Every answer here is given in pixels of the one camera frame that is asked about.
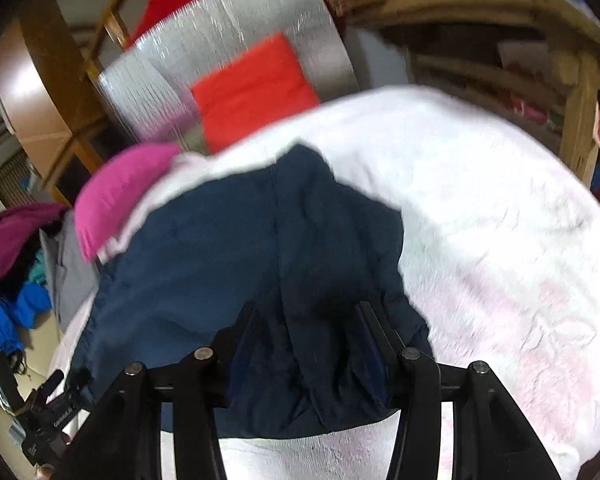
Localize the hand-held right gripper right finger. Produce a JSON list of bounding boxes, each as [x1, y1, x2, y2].
[[352, 301, 563, 480]]

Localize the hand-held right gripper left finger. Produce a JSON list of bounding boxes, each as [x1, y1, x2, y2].
[[55, 301, 258, 480]]

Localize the navy blue jacket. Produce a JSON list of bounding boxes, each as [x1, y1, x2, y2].
[[70, 142, 433, 438]]

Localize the pile of coloured clothes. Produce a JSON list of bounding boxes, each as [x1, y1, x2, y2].
[[0, 203, 71, 341]]

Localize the blue garment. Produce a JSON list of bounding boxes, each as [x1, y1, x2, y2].
[[0, 280, 53, 356]]

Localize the teal garment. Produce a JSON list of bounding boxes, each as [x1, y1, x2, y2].
[[27, 250, 48, 286]]

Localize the grey garment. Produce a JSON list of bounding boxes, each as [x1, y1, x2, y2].
[[40, 210, 101, 331]]

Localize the white fluffy blanket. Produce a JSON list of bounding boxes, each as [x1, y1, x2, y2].
[[47, 85, 600, 480]]

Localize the pink pillow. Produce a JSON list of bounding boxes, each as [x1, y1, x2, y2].
[[74, 142, 181, 262]]

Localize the orange-red cushion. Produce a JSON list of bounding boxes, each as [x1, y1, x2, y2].
[[190, 31, 321, 156]]

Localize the wooden shelf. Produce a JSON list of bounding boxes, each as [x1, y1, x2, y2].
[[345, 0, 600, 188]]

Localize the silver foil mat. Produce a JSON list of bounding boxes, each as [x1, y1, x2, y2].
[[96, 0, 358, 153]]

